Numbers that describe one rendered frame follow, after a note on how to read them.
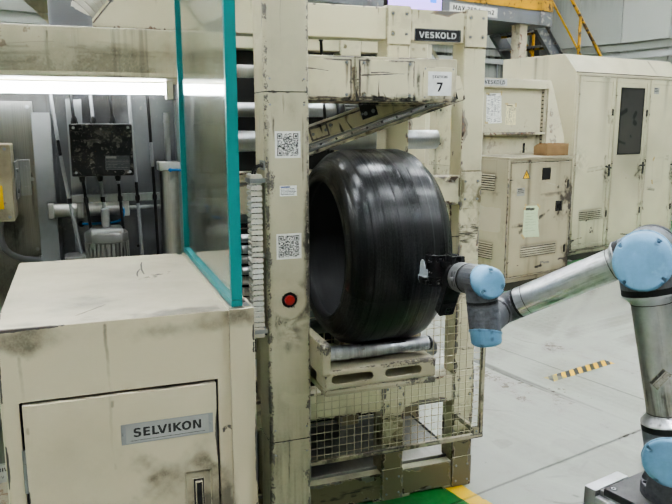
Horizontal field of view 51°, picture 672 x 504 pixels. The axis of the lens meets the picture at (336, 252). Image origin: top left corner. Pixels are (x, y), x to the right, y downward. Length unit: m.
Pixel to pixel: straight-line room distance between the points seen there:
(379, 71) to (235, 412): 1.44
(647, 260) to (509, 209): 5.18
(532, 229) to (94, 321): 6.02
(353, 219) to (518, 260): 5.00
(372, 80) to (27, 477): 1.63
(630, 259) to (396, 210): 0.68
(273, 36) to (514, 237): 5.02
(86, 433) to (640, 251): 1.09
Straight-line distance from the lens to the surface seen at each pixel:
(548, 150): 7.10
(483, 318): 1.68
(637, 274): 1.54
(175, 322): 1.18
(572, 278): 1.74
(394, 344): 2.15
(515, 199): 6.72
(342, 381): 2.13
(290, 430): 2.21
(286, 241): 2.04
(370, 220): 1.92
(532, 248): 6.97
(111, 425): 1.22
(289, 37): 2.02
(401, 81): 2.42
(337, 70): 2.34
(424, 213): 1.98
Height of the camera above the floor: 1.58
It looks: 11 degrees down
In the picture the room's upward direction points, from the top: straight up
